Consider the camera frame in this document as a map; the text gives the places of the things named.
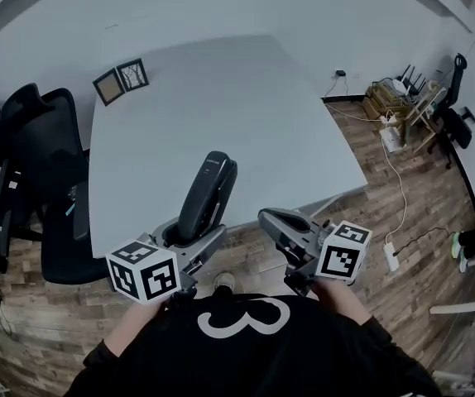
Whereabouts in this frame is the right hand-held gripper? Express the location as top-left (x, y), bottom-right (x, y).
top-left (257, 208), bottom-right (373, 298)

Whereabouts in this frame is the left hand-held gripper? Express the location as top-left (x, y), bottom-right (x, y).
top-left (104, 217), bottom-right (228, 306)

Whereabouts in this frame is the person's right forearm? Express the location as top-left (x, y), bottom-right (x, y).
top-left (310, 278), bottom-right (374, 327)

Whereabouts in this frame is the person's left forearm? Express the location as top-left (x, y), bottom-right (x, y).
top-left (105, 299), bottom-right (169, 360)

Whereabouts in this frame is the person's grey shoe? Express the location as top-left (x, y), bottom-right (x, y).
top-left (214, 271), bottom-right (237, 294)

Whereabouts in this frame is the white power strip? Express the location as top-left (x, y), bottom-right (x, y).
top-left (381, 240), bottom-right (401, 273)

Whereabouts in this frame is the person's black printed shirt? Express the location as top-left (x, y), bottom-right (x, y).
top-left (62, 292), bottom-right (444, 397)

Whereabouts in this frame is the white table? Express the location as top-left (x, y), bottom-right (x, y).
top-left (88, 34), bottom-right (369, 260)

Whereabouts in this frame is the white box device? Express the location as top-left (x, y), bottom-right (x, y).
top-left (379, 125), bottom-right (405, 154)

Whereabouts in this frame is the black mesh office chair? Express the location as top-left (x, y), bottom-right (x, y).
top-left (0, 82), bottom-right (111, 285)

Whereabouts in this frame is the stack of cardboard boxes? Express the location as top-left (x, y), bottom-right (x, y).
top-left (362, 79), bottom-right (410, 122)

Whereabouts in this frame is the white bar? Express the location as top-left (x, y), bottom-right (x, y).
top-left (429, 301), bottom-right (475, 316)

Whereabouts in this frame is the white router with antennas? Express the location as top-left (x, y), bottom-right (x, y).
top-left (391, 65), bottom-right (425, 98)

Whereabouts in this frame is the black high-back office chair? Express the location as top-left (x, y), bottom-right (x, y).
top-left (426, 52), bottom-right (475, 170)

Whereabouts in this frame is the white power cable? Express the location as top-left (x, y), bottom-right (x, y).
top-left (324, 97), bottom-right (409, 247)

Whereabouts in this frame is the black cable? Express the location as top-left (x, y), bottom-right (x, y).
top-left (392, 226), bottom-right (460, 258)

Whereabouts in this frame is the tree print picture frame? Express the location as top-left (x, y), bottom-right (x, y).
top-left (115, 57), bottom-right (150, 93)

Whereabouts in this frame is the wooden frame stand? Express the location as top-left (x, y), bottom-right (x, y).
top-left (401, 81), bottom-right (446, 153)

